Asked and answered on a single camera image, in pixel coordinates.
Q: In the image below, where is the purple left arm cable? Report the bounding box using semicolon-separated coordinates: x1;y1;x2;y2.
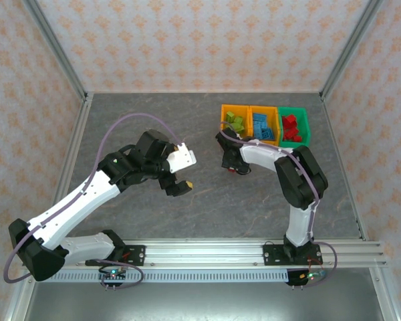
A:
3;112;184;290

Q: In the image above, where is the orange plastic bin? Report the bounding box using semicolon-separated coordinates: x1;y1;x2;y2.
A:
220;104;252;141
249;105;281;146

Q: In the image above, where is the aluminum extrusion rail beam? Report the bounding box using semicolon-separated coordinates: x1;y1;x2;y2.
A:
63;237;388;268

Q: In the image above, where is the grey slotted cable duct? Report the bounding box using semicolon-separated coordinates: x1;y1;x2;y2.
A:
49;270;290;284

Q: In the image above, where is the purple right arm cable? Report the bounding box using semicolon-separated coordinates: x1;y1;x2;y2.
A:
219;120;339;289

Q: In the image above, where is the aluminum table side rail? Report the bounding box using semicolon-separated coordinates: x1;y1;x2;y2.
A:
319;93;368;241
39;93;94;242

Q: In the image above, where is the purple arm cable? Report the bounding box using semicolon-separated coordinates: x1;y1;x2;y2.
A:
3;112;184;290
219;120;339;289

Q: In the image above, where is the aluminum upright frame post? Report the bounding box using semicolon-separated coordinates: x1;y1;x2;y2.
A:
319;0;388;101
21;0;90;101

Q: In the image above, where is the aluminum lower frame post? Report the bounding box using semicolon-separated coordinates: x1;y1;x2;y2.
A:
3;279;36;321
369;267;401;321

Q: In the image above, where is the small controller circuit board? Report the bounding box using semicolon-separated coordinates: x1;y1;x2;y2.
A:
285;269;328;288
98;267;128;288

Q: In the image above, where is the green plastic bin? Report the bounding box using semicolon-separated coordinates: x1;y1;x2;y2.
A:
277;106;312;150

